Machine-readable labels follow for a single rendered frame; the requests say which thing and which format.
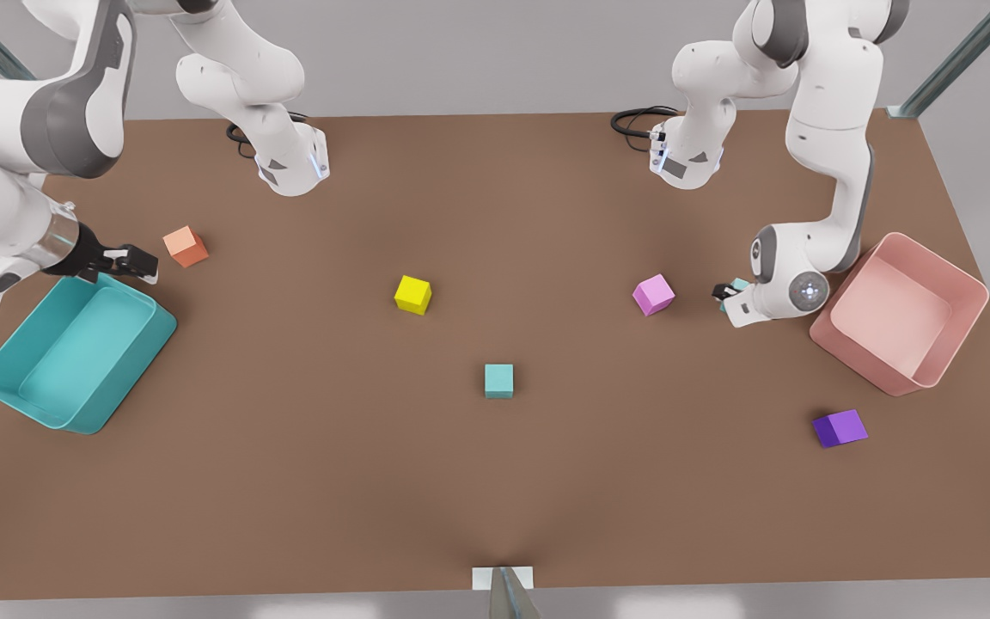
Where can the light blue cube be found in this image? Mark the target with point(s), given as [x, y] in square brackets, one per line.
[499, 379]
[740, 284]

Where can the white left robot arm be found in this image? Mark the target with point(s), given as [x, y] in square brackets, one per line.
[830, 120]

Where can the orange cube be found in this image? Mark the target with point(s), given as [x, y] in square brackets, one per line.
[185, 245]

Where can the pink cube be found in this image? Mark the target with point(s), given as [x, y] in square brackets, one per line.
[653, 294]

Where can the teal plastic tray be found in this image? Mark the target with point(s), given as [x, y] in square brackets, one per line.
[82, 354]

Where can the pink plastic tray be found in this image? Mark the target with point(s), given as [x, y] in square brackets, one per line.
[901, 315]

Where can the purple cube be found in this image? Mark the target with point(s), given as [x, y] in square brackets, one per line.
[840, 427]

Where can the yellow cube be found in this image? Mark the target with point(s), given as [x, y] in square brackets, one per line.
[412, 294]

